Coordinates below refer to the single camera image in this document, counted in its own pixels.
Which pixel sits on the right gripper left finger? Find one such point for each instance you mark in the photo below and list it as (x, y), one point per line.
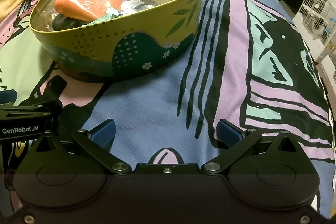
(97, 143)

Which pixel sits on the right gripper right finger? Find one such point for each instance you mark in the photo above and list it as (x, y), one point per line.
(239, 143)

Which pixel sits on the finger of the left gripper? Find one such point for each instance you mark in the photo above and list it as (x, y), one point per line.
(8, 96)
(41, 103)

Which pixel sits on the black round case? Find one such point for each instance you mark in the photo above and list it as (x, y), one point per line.
(62, 22)

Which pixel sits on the orange tube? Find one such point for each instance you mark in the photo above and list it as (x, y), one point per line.
(87, 10)

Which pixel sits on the green foil sachet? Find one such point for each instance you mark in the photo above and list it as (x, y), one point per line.
(110, 13)

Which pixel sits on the colourful printed bed cover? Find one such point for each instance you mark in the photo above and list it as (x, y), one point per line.
(247, 64)

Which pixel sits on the round gold tin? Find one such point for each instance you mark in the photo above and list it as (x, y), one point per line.
(123, 47)

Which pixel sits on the white wire pet cage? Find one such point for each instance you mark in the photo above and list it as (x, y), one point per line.
(315, 21)

